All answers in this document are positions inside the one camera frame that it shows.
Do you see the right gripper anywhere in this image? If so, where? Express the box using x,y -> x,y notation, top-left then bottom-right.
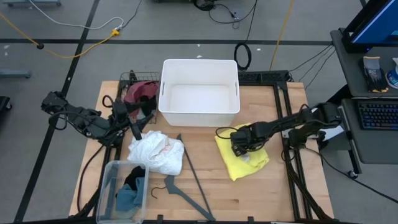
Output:
230,122 -> 266,157

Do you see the white plastic bin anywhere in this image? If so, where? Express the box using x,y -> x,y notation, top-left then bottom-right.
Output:
157,58 -> 241,128

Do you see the computer monitor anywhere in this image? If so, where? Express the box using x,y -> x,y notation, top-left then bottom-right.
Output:
341,0 -> 398,54

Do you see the grey furniture foot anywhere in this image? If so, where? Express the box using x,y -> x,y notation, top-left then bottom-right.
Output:
0,68 -> 32,78
2,0 -> 62,7

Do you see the black sock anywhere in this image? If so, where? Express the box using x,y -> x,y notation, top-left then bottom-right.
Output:
123,166 -> 147,191

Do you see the grey equipment cart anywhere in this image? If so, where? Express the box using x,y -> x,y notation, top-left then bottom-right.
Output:
330,27 -> 398,180

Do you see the white wipes tub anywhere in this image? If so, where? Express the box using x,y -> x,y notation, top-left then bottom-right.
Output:
385,57 -> 398,90

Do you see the black backlit keyboard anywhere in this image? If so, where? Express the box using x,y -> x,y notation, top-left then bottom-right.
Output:
357,101 -> 398,131

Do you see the grey work glove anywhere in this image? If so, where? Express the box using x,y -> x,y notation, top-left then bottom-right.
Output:
362,55 -> 389,93

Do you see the black chair base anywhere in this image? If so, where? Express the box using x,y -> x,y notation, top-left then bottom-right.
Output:
0,95 -> 12,119

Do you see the black cable bundle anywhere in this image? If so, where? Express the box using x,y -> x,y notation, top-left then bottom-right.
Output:
192,0 -> 257,30

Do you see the teal cloth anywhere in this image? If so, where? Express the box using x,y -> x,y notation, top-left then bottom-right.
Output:
115,176 -> 146,212

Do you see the clear plastic container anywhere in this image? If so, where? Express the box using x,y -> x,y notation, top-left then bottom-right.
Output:
95,160 -> 150,224

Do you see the white shirt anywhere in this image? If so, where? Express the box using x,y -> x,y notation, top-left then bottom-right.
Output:
126,129 -> 185,177

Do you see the white paper sheet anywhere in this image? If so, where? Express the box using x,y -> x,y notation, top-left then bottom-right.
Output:
310,107 -> 338,142

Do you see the dark wire basket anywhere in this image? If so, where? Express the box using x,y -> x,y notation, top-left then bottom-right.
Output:
119,70 -> 161,125

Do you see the black aluminium frame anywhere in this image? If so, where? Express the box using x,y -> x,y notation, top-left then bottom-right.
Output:
70,70 -> 340,224

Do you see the white floor cable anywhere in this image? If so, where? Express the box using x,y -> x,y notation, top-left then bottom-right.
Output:
29,0 -> 124,31

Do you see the yellow extension cable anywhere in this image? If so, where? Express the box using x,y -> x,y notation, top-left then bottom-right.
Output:
0,12 -> 121,59

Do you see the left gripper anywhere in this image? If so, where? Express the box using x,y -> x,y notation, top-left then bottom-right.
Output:
111,98 -> 155,141

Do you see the black power strip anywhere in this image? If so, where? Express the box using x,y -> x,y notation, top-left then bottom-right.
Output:
238,70 -> 290,85

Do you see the maroon cloth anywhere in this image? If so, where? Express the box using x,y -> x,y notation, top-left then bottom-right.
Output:
124,80 -> 160,118

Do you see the coiled black cable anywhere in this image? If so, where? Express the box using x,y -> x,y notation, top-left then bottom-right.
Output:
233,0 -> 259,72

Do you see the orange floor cable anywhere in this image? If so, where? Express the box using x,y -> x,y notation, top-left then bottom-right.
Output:
269,0 -> 295,71

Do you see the grey clothes hanger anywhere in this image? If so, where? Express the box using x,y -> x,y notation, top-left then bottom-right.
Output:
151,133 -> 216,222

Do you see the yellow t-shirt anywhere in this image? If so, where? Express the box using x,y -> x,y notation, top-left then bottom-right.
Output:
214,123 -> 271,182

